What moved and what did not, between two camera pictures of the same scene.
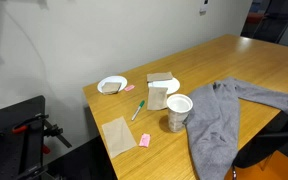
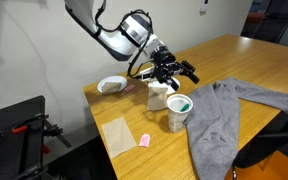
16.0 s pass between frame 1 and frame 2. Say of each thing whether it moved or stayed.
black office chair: stayed
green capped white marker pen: moved
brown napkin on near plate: stayed
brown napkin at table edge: stayed
